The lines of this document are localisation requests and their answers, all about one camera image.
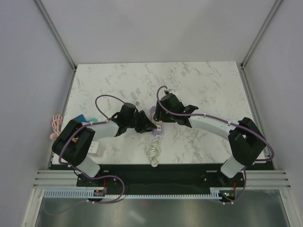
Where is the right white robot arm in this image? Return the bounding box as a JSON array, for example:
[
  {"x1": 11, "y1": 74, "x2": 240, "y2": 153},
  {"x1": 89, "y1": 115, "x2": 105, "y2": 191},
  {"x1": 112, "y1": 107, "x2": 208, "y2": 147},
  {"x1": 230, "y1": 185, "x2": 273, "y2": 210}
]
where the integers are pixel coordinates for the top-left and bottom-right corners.
[{"x1": 153, "y1": 93, "x2": 266, "y2": 186}]

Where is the teal triangular power strip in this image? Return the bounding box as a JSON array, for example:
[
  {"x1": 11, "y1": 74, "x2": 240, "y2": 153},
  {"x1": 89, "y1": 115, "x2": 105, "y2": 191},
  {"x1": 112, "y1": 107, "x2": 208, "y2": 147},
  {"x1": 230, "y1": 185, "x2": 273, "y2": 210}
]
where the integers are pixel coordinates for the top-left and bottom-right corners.
[{"x1": 87, "y1": 118, "x2": 98, "y2": 123}]

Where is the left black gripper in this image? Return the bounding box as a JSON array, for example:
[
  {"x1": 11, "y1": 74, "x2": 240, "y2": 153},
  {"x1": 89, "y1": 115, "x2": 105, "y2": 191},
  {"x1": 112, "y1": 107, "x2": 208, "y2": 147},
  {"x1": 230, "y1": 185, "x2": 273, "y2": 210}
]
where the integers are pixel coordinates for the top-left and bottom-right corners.
[{"x1": 126, "y1": 110, "x2": 155, "y2": 134}]

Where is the aluminium frame post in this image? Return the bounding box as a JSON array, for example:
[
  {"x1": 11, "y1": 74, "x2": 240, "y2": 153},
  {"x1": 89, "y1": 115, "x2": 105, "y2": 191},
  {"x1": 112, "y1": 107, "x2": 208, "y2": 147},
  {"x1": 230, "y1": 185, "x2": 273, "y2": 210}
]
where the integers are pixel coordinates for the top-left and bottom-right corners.
[
  {"x1": 33, "y1": 0, "x2": 78, "y2": 71},
  {"x1": 239, "y1": 0, "x2": 284, "y2": 69}
]

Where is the white coiled power cord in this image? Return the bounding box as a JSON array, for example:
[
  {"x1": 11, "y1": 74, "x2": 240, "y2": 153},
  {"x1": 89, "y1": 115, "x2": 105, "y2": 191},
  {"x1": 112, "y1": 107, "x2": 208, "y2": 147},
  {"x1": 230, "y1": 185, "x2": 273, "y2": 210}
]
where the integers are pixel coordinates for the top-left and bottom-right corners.
[{"x1": 148, "y1": 134, "x2": 163, "y2": 167}]

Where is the white cube socket adapter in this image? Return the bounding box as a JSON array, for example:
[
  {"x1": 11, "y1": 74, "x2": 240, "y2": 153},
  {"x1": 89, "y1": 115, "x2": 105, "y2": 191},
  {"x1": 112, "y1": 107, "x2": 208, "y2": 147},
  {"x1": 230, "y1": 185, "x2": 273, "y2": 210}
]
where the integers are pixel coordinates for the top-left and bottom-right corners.
[{"x1": 88, "y1": 141, "x2": 99, "y2": 156}]

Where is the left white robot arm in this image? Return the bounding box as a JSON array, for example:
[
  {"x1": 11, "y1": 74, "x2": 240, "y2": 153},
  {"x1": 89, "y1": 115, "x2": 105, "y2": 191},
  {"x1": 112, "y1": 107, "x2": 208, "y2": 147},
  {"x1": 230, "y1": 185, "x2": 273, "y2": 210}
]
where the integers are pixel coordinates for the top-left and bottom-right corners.
[{"x1": 52, "y1": 103, "x2": 157, "y2": 186}]

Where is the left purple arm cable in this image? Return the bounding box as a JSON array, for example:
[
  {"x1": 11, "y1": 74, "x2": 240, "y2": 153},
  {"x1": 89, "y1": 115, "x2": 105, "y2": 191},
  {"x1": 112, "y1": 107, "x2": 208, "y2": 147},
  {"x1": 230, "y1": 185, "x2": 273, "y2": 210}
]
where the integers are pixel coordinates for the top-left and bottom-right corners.
[{"x1": 58, "y1": 95, "x2": 126, "y2": 180}]

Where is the left aluminium frame post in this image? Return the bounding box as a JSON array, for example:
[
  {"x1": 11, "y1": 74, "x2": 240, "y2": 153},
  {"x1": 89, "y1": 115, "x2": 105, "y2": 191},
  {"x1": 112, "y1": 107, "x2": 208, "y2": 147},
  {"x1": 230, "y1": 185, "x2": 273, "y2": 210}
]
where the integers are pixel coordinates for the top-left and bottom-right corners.
[{"x1": 33, "y1": 0, "x2": 78, "y2": 71}]

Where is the purple power strip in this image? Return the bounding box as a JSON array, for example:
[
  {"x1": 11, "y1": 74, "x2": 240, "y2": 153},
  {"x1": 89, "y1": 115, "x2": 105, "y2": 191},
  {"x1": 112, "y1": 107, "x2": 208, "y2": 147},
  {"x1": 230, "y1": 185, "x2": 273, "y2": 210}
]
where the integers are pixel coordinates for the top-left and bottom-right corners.
[{"x1": 150, "y1": 106, "x2": 163, "y2": 136}]

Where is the right aluminium frame post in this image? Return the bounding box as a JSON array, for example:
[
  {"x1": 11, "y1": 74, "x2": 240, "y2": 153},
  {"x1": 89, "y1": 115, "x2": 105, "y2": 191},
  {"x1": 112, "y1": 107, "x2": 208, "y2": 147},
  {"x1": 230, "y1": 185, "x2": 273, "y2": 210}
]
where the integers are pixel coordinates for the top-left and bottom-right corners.
[{"x1": 239, "y1": 0, "x2": 284, "y2": 69}]

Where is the pink coiled cable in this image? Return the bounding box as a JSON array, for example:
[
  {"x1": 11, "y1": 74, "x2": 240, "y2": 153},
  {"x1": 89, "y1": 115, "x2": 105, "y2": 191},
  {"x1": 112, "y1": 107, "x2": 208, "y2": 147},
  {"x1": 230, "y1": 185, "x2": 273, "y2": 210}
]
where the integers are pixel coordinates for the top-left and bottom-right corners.
[{"x1": 49, "y1": 113, "x2": 63, "y2": 140}]

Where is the white slotted cable duct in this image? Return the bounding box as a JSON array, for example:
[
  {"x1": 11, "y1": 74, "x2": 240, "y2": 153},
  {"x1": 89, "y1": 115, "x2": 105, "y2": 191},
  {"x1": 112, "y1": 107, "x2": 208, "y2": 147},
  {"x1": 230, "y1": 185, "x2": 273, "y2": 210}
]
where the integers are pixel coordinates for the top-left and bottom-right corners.
[{"x1": 43, "y1": 189, "x2": 234, "y2": 199}]

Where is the blue cube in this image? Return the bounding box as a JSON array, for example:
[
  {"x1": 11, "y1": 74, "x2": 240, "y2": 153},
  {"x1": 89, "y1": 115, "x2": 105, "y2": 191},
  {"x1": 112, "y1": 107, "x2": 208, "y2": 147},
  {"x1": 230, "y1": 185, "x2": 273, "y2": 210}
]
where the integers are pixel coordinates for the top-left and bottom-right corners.
[{"x1": 74, "y1": 114, "x2": 87, "y2": 122}]

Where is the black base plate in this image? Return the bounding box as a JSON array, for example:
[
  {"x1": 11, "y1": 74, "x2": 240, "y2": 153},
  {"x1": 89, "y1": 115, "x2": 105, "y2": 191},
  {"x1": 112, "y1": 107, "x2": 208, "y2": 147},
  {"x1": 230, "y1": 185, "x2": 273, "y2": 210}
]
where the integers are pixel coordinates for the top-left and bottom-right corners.
[{"x1": 77, "y1": 164, "x2": 244, "y2": 195}]

